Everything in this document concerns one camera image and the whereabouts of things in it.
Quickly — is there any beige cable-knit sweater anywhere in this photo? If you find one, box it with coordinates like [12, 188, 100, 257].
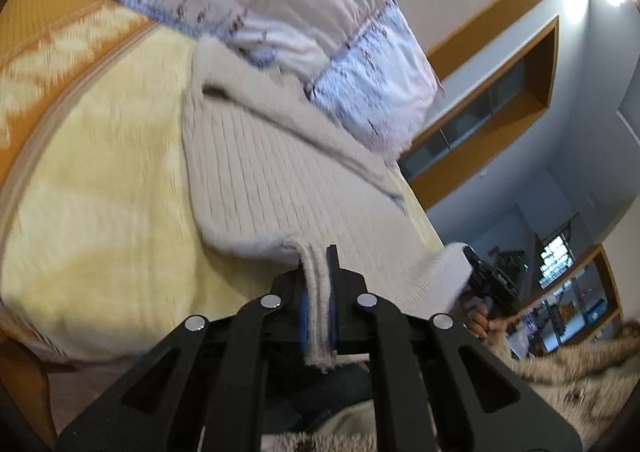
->
[182, 38, 471, 368]

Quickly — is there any person right hand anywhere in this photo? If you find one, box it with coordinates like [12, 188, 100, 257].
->
[464, 303, 511, 340]

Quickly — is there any wooden shelving unit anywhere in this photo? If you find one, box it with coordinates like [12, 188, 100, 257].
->
[508, 215, 623, 359]

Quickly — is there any yellow patterned bedspread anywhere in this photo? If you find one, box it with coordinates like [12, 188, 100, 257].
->
[0, 0, 446, 366]

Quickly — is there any right floral pillow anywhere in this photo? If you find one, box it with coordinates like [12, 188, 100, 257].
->
[306, 0, 444, 166]

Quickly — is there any wooden wall shelf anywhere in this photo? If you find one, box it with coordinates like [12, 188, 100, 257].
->
[400, 0, 560, 209]

